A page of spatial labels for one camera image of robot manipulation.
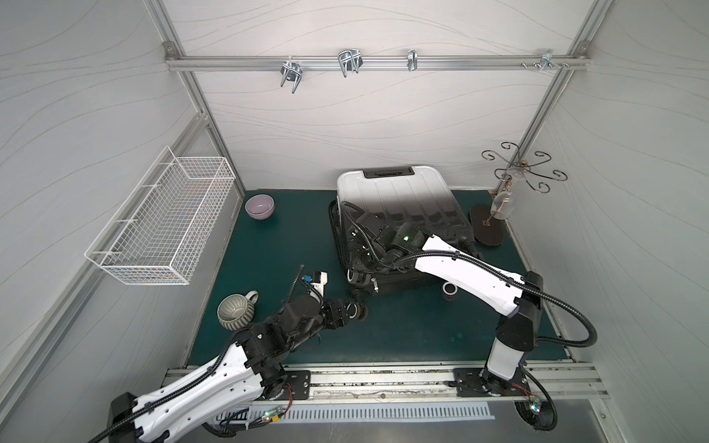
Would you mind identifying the black and white hardshell suitcase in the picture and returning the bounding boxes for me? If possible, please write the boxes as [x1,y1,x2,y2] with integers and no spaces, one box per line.
[329,166,482,301]

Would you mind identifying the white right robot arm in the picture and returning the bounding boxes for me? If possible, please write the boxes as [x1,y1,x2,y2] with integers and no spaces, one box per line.
[343,206,541,385]

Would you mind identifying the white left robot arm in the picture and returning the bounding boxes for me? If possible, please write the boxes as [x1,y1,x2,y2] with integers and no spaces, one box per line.
[94,295,365,442]

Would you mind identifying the grey ribbed ceramic mug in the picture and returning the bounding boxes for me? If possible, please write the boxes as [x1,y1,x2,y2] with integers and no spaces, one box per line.
[217,290,260,332]

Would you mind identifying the white vented strip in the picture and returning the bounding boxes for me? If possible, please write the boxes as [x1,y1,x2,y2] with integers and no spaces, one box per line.
[212,402,497,426]

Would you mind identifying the purple ceramic bowl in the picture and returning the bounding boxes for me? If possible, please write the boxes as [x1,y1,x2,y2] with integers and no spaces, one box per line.
[245,194,275,221]

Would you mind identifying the dark oval stand base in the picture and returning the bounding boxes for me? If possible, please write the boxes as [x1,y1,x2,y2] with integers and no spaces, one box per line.
[469,204,504,247]

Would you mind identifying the clear wine glass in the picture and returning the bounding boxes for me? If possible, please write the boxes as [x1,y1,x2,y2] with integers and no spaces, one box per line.
[490,191,514,221]

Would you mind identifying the aluminium top crossbar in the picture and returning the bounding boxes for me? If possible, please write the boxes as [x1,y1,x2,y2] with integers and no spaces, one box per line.
[165,53,591,72]

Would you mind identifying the black cooling fan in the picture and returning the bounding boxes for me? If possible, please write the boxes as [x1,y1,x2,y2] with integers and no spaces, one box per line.
[514,401,559,432]

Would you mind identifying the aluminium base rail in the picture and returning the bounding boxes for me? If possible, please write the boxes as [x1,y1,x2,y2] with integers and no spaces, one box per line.
[285,360,610,404]

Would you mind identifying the metal bracket hook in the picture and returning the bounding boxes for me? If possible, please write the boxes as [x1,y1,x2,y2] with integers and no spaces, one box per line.
[407,49,418,72]
[337,49,363,78]
[280,57,303,94]
[521,50,571,72]

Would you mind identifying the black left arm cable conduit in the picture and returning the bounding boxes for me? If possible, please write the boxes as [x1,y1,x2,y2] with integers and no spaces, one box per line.
[85,326,250,443]

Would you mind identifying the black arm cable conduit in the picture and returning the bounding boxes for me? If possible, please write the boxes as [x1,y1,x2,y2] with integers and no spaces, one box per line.
[392,250,599,349]
[85,326,250,443]

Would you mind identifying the white wire basket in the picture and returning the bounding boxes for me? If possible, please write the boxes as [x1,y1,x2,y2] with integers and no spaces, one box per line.
[84,147,236,286]

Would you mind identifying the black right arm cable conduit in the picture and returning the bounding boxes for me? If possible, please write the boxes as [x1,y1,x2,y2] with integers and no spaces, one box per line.
[392,250,599,349]

